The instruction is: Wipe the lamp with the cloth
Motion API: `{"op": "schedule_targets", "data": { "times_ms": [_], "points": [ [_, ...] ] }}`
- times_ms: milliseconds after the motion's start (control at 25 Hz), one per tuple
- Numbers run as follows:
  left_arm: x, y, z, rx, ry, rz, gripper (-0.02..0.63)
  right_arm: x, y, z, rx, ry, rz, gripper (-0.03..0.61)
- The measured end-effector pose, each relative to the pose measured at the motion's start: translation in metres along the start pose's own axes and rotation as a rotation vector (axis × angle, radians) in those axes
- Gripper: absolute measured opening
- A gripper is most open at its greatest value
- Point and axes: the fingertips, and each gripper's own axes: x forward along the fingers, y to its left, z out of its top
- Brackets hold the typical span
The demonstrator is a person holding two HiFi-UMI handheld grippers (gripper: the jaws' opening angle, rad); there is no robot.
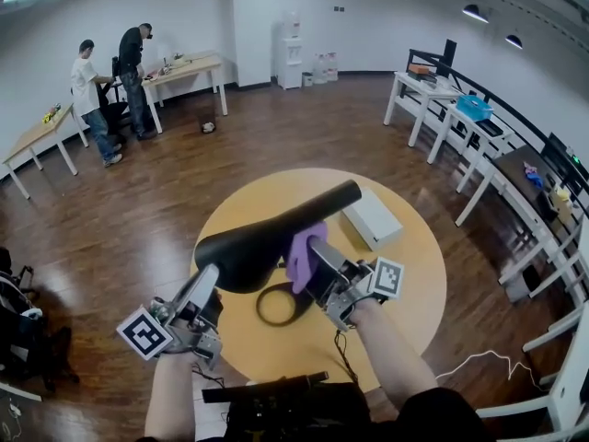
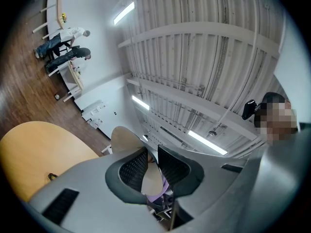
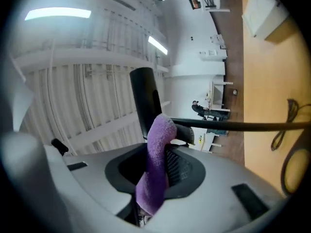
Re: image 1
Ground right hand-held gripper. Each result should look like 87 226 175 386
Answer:
308 236 406 332

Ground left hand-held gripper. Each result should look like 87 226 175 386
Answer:
116 263 225 370

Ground purple cloth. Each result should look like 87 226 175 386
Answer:
284 220 329 295

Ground person's left forearm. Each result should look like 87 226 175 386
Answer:
144 350 204 442

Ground person's right forearm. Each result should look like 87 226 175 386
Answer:
352 298 439 416

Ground colourful crumpled cloth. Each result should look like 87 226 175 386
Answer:
523 162 545 189

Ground white rectangular box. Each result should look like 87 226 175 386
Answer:
341 187 404 253

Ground black chest-mounted device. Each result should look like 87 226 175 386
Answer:
201 371 372 442

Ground person's black sleeve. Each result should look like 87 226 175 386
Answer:
394 386 496 442

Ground white water dispenser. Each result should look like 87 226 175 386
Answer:
279 11 305 91

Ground blue plastic basket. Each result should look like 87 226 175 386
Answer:
456 94 494 123

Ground dark brown table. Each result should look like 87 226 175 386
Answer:
492 144 579 223

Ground black office chair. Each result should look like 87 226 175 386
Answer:
98 55 132 138

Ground long wooden table white legs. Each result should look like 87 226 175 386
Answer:
140 51 229 135

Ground black metal railing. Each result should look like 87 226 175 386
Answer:
398 47 589 202

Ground short wooden table white legs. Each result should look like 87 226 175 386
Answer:
1 102 91 201

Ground yellow bag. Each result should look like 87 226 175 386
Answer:
549 183 575 224

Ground thin black cable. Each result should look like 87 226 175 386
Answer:
332 329 361 385

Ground white cable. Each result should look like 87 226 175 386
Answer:
433 349 549 391

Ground black bag with straps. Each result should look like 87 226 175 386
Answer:
0 245 80 393

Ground white frame chair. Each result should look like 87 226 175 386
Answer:
475 304 589 435

